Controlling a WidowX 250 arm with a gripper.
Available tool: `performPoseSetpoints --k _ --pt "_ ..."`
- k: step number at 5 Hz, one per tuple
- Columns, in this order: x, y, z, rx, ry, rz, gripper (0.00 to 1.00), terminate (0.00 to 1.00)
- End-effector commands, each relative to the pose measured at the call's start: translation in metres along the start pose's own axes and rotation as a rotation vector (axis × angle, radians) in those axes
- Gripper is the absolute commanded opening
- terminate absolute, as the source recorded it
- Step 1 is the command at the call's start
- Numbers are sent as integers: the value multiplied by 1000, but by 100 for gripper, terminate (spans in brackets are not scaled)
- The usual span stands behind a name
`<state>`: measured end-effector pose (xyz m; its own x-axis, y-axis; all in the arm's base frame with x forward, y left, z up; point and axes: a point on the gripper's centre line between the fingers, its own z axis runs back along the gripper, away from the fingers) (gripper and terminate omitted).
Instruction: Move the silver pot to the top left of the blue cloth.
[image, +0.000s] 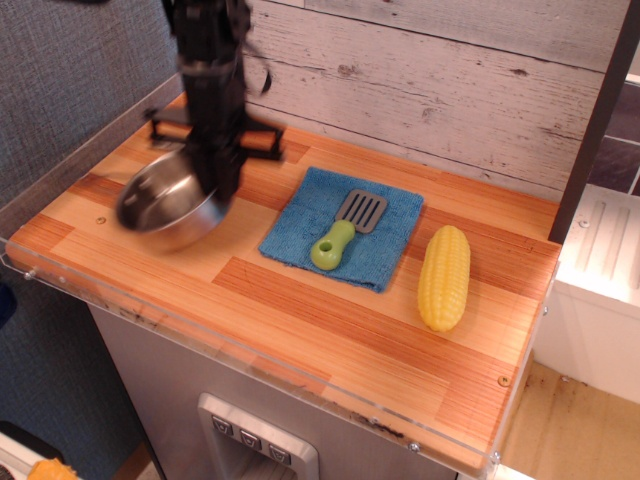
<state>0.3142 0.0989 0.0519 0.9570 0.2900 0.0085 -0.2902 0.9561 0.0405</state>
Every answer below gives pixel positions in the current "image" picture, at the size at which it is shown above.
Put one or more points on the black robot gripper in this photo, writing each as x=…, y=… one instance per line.
x=212, y=124

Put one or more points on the silver metal pot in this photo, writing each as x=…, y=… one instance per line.
x=165, y=205

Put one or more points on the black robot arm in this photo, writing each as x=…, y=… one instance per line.
x=211, y=37

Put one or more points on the blue cloth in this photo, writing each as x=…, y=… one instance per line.
x=370, y=259

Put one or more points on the grey toy fridge cabinet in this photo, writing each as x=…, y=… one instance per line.
x=164, y=379

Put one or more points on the yellow plastic corn cob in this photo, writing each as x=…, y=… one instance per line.
x=444, y=279

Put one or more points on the silver dispenser panel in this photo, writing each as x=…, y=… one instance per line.
x=244, y=446

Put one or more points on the orange toy item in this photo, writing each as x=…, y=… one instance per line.
x=51, y=469

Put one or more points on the white toy sink unit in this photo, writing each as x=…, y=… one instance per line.
x=590, y=329

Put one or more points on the green handled grey spatula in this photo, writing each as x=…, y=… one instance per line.
x=360, y=213

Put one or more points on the dark vertical post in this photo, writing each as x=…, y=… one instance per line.
x=604, y=106

